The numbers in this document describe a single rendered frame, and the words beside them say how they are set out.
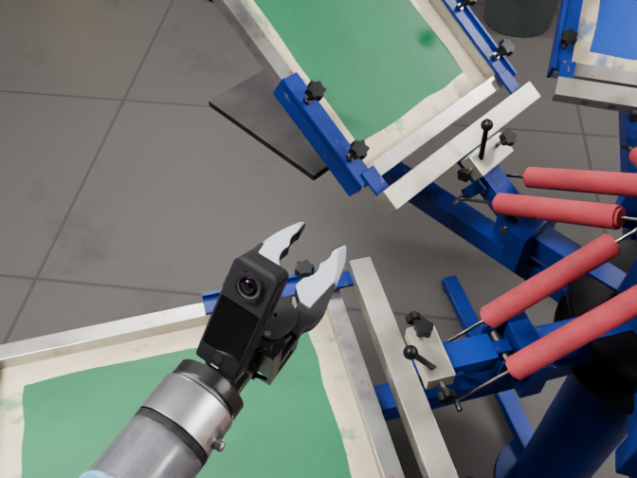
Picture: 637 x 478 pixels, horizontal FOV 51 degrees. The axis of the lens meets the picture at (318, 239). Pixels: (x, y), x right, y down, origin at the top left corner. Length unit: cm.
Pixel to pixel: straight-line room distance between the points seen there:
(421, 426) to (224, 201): 199
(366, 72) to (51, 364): 99
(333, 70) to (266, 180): 157
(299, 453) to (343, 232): 170
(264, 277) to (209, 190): 260
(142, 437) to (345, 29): 131
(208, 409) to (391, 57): 129
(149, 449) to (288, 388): 86
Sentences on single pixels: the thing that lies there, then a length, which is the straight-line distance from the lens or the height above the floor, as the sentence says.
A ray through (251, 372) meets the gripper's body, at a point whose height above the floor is 163.
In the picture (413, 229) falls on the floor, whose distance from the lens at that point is 297.
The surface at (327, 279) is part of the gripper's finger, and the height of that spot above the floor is 168.
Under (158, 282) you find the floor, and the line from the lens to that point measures 283.
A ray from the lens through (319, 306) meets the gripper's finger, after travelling 65.
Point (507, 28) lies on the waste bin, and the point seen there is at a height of 4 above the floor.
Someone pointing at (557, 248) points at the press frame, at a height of 102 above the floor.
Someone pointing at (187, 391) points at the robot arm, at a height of 169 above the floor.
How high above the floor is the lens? 221
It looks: 50 degrees down
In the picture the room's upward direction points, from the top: straight up
